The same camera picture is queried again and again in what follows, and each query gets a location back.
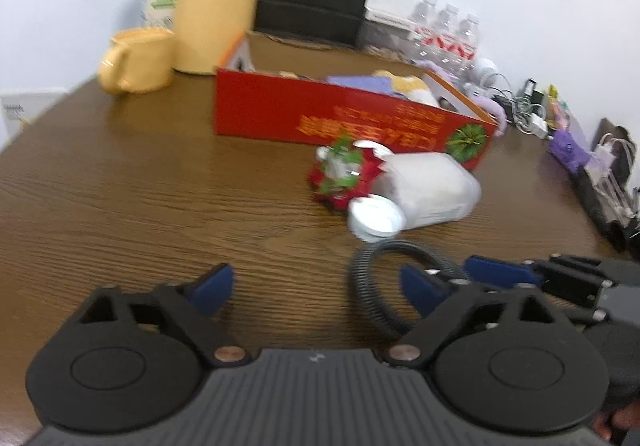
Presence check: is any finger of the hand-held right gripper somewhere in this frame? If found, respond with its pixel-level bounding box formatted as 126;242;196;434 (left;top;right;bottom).
547;253;640;285
464;255;603;311

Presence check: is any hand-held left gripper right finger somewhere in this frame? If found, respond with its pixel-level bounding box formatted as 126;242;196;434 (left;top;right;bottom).
385;265;568;369

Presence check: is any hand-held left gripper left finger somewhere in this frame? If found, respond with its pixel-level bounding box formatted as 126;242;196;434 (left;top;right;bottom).
75;263;251;368

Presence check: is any black braided cable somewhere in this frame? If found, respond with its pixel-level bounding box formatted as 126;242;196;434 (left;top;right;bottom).
348;241;473;339

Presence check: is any large white bottle cap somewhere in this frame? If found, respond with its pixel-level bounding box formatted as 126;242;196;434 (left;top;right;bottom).
347;196;405;243

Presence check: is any clear plastic bottle white label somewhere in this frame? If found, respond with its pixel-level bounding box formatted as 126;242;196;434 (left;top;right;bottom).
380;152;483;231

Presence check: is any small white bottle cap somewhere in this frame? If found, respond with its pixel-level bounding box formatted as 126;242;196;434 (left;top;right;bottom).
354;140;396;161

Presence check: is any red cardboard box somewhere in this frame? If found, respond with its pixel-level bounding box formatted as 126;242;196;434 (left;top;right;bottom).
214;30;499;173

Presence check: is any yellow and white plush toy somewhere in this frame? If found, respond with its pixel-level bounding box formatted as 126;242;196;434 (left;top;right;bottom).
372;70;438;106

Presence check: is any purple cloth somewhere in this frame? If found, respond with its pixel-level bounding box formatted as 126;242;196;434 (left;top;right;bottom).
325;74;396;94

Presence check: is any person's right hand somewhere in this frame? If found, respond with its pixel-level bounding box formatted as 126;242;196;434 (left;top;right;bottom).
595;403;635;444

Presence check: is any purple packet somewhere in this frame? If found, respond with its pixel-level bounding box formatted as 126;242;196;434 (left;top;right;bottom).
550;123;593;171

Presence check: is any white charger plug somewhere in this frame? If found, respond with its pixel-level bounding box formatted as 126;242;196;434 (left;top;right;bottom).
525;116;551;139

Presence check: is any purple fluffy headband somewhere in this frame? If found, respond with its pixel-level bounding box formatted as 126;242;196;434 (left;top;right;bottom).
470;93;508;127
415;58;458;81

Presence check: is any yellow green packet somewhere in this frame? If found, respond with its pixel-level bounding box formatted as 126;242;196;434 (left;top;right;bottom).
547;86;571;127

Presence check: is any yellow mug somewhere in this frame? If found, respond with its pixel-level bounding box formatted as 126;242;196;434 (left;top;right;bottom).
97;27;176;95

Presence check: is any clear sunflower seed container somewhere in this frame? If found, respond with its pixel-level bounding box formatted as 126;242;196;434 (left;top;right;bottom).
356;20;416;61

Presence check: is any flat white printed box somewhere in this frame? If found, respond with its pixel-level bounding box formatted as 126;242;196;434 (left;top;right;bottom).
364;6;416;29

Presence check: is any yellow thermos jug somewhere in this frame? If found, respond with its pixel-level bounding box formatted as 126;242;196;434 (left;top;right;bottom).
172;0;288;75

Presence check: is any black bag with white cables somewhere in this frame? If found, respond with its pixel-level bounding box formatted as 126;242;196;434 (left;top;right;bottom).
575;118;640;254

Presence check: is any tangle of charger cables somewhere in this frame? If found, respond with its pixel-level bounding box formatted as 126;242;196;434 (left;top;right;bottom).
492;70;551;137

